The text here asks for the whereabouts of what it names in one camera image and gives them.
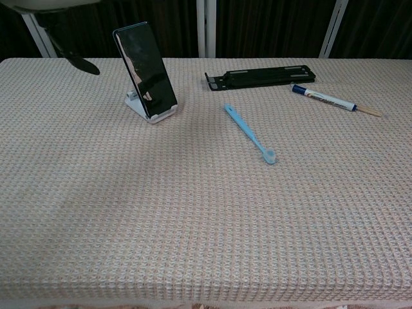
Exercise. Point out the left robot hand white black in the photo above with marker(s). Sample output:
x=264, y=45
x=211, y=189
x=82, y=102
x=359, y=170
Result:
x=61, y=38

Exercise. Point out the black smartphone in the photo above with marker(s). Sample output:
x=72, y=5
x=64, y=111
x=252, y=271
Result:
x=145, y=67

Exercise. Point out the white folding phone stand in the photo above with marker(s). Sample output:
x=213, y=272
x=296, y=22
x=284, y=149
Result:
x=135, y=104

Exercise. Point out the black folded laptop stand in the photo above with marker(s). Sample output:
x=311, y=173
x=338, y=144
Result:
x=260, y=77

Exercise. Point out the black pleated curtain panel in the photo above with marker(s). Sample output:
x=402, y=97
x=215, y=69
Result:
x=270, y=29
x=170, y=19
x=376, y=29
x=14, y=35

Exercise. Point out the light blue toothbrush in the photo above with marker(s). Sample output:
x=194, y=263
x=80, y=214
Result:
x=246, y=130

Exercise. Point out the beige waffle tablecloth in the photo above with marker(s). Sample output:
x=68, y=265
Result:
x=206, y=209

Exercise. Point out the white marker blue cap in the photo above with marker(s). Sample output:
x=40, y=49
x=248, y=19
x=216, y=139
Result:
x=325, y=98

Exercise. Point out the wooden disposable chopsticks pair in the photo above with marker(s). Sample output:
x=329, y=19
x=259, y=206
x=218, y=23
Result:
x=370, y=111

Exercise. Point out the white partition frame post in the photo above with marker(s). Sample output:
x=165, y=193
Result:
x=42, y=40
x=206, y=29
x=333, y=29

